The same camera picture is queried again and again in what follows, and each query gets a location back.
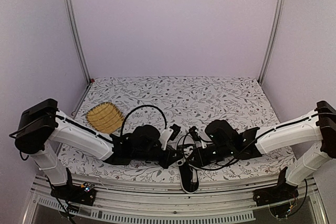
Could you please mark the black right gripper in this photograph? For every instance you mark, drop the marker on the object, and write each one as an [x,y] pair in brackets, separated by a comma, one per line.
[201,160]

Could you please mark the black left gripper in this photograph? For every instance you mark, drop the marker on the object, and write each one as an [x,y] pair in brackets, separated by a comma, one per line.
[169,160]

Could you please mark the black white canvas sneaker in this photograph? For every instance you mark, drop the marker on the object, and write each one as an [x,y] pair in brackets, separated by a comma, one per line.
[188,174]

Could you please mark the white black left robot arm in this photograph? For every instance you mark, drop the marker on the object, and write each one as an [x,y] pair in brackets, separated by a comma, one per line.
[103,139]

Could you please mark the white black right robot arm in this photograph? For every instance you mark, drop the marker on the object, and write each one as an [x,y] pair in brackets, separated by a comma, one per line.
[317,125]

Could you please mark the yellow woven bamboo basket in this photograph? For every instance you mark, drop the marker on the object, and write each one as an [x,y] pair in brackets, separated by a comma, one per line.
[105,117]

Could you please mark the floral patterned table mat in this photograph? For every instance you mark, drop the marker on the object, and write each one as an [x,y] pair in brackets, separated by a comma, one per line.
[185,101]

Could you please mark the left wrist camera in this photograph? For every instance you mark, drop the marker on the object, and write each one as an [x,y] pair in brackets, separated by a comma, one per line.
[169,134]

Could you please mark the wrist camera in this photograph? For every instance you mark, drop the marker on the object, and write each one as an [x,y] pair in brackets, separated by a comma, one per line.
[169,134]
[193,131]

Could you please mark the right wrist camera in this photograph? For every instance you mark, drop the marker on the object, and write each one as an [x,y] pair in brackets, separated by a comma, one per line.
[193,131]

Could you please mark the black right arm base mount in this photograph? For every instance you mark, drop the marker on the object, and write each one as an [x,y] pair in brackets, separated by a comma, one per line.
[280,192]

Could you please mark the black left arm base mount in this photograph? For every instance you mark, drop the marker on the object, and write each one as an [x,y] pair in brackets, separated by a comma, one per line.
[84,194]

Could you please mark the right rear aluminium frame post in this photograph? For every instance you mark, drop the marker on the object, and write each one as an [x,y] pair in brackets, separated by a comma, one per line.
[271,41]

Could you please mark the aluminium frame post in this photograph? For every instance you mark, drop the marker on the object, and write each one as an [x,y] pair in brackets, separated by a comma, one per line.
[271,41]
[76,38]

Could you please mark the left rear aluminium frame post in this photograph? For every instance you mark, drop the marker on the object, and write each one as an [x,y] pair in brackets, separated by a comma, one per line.
[76,38]

